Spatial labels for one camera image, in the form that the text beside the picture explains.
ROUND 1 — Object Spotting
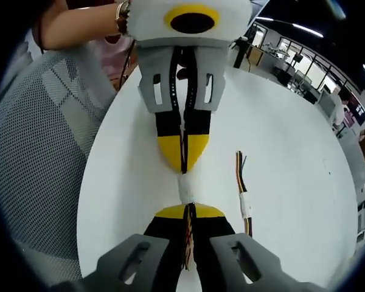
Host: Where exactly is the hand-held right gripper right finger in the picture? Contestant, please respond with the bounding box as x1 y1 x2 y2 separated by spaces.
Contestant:
193 204 316 292

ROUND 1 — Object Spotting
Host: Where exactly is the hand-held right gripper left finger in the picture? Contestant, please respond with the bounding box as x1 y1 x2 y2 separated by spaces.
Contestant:
50 204 192 292

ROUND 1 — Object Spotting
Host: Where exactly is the JST connector with coloured wires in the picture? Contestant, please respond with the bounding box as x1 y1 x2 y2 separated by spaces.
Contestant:
177 120 198 272
234 148 254 238

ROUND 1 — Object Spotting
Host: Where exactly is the mesh office chair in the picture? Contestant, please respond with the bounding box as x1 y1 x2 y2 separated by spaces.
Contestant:
0 48 124 282

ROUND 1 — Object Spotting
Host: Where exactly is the beaded bracelet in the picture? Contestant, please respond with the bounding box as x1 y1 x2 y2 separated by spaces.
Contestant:
114 1 132 35

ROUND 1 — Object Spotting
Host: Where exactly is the dark gripper cable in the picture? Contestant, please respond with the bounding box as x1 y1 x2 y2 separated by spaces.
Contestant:
117 38 136 91

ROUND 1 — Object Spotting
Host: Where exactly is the wall screen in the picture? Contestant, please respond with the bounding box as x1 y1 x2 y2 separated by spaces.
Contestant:
350 101 365 126

